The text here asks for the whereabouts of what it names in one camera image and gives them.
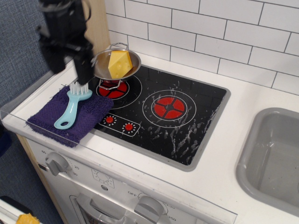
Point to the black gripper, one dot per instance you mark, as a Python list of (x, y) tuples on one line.
[(64, 32)]

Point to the light blue brush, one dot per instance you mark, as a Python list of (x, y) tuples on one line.
[(76, 94)]

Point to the black toy stove top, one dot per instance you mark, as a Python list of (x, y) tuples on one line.
[(167, 117)]

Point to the silver metal pot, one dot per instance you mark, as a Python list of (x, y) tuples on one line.
[(100, 63)]

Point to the yellow cheese wedge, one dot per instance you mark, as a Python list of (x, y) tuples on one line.
[(119, 64)]

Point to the purple towel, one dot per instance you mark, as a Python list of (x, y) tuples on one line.
[(90, 112)]

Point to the grey left oven knob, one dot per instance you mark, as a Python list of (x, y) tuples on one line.
[(56, 163)]

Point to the grey oven knob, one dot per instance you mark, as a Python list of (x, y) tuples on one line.
[(56, 163), (149, 209)]

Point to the white toy oven front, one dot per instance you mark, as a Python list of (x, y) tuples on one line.
[(88, 196)]

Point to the yellow object bottom left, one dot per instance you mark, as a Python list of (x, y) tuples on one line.
[(27, 219)]

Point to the grey right oven knob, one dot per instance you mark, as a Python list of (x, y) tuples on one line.
[(149, 209)]

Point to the grey sink basin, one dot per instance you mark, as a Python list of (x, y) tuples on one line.
[(268, 169)]

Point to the wooden side post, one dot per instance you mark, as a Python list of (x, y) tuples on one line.
[(97, 28)]

